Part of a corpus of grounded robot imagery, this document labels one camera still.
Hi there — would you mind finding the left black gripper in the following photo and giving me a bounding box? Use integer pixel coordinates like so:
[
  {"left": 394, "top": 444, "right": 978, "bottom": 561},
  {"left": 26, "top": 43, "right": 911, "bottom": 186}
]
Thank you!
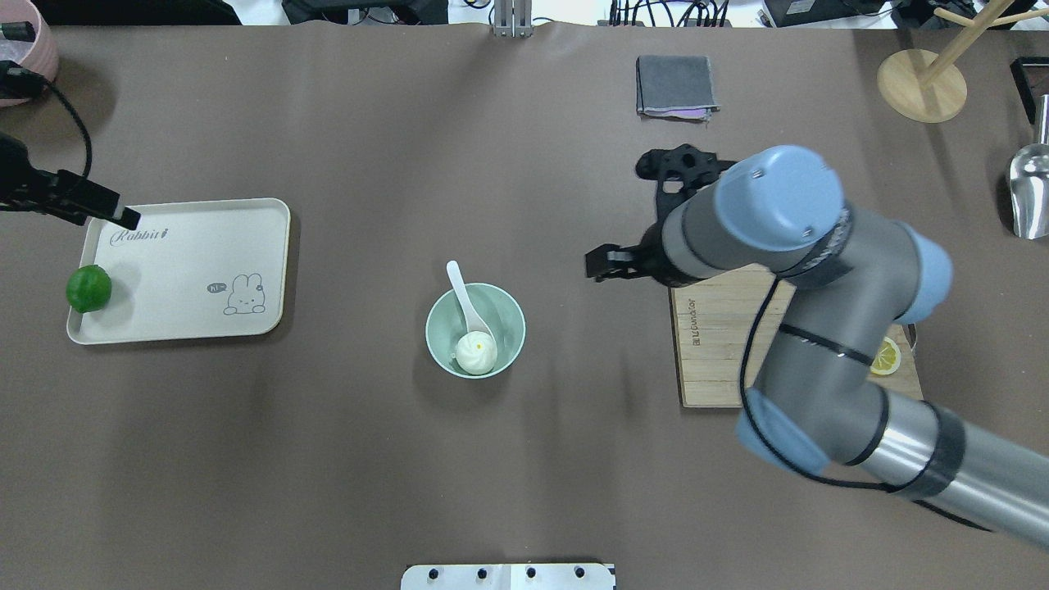
[{"left": 1, "top": 132, "right": 141, "bottom": 225}]

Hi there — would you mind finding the black tray with glasses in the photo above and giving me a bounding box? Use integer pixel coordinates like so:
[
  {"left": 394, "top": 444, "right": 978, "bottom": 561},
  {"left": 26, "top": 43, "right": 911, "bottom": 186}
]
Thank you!
[{"left": 1009, "top": 56, "right": 1048, "bottom": 125}]

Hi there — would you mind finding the bamboo cutting board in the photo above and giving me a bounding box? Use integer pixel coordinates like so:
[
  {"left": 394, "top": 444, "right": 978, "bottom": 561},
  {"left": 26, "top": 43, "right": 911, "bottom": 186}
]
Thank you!
[{"left": 670, "top": 265, "right": 923, "bottom": 408}]

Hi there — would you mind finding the pink bowl with ice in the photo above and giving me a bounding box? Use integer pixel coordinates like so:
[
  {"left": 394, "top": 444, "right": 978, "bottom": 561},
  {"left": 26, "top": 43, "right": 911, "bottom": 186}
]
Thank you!
[{"left": 1, "top": 1, "right": 60, "bottom": 82}]

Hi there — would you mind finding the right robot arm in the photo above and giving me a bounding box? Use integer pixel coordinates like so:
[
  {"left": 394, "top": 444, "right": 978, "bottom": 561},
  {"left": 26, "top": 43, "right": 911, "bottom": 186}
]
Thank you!
[{"left": 585, "top": 144, "right": 1048, "bottom": 547}]

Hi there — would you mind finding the light green bowl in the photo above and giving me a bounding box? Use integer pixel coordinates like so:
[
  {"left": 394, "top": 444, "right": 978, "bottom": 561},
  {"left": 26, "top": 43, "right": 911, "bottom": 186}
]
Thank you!
[{"left": 425, "top": 283, "right": 527, "bottom": 379}]

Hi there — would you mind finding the metal tube in bowl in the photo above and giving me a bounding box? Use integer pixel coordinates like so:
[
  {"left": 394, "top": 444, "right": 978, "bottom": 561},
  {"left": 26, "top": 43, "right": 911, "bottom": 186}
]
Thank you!
[{"left": 0, "top": 21, "right": 37, "bottom": 43}]

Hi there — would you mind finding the aluminium frame post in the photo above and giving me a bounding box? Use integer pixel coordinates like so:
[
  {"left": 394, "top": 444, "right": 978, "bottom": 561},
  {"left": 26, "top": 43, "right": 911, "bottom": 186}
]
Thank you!
[{"left": 491, "top": 0, "right": 534, "bottom": 39}]

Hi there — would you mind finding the folded grey cloth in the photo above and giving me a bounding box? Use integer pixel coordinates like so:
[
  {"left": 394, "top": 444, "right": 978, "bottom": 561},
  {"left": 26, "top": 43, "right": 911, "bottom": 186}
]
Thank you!
[{"left": 634, "top": 55, "right": 722, "bottom": 122}]

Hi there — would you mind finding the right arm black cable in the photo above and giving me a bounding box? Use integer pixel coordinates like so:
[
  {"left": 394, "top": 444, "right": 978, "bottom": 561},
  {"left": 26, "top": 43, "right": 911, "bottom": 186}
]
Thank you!
[{"left": 738, "top": 275, "right": 997, "bottom": 533}]

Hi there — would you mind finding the white ceramic spoon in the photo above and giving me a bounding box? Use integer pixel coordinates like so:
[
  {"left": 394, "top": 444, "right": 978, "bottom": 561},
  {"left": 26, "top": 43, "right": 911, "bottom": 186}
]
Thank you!
[{"left": 446, "top": 259, "right": 494, "bottom": 338}]

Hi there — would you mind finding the white steamed bun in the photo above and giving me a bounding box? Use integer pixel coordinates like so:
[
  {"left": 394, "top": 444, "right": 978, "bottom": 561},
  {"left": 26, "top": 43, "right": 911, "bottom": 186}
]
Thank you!
[{"left": 454, "top": 331, "right": 498, "bottom": 374}]

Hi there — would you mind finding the wooden mug tree stand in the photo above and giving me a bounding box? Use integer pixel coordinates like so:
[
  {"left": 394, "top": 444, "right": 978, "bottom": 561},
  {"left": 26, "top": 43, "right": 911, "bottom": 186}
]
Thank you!
[{"left": 876, "top": 1, "right": 1048, "bottom": 124}]

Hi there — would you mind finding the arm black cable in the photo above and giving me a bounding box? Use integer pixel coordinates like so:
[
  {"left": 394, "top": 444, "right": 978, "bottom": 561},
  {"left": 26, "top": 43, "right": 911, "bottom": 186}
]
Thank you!
[
  {"left": 738, "top": 275, "right": 997, "bottom": 533},
  {"left": 33, "top": 72, "right": 93, "bottom": 183}
]

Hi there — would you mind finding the beige rabbit tray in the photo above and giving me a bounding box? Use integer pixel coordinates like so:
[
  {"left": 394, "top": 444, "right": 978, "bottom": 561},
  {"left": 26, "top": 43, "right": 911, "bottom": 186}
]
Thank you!
[{"left": 66, "top": 197, "right": 292, "bottom": 345}]

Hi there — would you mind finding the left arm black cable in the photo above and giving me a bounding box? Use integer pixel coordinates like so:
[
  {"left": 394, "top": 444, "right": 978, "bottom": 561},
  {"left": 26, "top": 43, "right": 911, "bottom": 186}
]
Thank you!
[{"left": 33, "top": 72, "right": 93, "bottom": 183}]

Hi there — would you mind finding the metal scoop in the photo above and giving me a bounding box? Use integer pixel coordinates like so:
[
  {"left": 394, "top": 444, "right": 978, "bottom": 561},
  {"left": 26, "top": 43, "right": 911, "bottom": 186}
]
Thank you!
[{"left": 1009, "top": 96, "right": 1048, "bottom": 240}]

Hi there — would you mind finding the green lime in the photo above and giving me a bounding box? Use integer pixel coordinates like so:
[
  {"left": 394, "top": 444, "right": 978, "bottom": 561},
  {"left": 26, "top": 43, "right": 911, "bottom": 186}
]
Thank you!
[{"left": 65, "top": 264, "right": 113, "bottom": 314}]

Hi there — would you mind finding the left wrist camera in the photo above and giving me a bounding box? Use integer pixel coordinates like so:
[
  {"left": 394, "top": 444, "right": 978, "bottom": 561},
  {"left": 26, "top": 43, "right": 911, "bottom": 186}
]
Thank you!
[{"left": 1, "top": 60, "right": 48, "bottom": 101}]

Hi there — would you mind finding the lower lemon slice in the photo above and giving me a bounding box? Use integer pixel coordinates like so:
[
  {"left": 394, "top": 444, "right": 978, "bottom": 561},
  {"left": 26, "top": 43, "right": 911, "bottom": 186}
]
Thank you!
[{"left": 870, "top": 336, "right": 902, "bottom": 376}]

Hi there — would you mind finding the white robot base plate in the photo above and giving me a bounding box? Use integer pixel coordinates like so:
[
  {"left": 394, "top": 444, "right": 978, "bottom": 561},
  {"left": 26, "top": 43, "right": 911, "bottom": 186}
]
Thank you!
[{"left": 400, "top": 561, "right": 618, "bottom": 589}]

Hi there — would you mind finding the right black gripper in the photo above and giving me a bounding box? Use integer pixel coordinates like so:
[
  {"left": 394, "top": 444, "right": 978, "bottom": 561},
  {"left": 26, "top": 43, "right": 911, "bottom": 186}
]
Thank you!
[{"left": 585, "top": 223, "right": 677, "bottom": 288}]

